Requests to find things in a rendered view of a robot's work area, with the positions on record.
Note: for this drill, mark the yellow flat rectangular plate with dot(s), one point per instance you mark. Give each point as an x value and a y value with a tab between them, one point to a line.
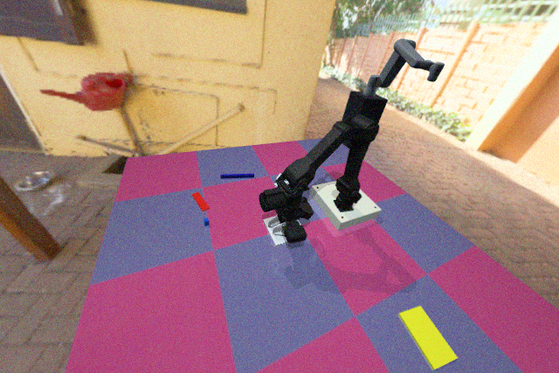
431	343

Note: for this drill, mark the red flat bar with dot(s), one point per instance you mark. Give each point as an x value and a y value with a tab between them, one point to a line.
200	202

